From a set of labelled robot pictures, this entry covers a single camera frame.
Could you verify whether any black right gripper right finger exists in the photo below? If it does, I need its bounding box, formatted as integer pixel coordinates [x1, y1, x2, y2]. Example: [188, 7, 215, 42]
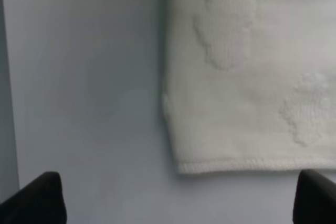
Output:
[292, 169, 335, 224]

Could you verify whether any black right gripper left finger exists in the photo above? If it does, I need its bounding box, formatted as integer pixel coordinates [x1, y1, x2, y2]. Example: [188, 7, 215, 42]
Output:
[1, 172, 67, 223]

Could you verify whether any cream white towel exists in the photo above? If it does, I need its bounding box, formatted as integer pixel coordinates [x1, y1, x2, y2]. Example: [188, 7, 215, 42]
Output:
[163, 0, 335, 174]

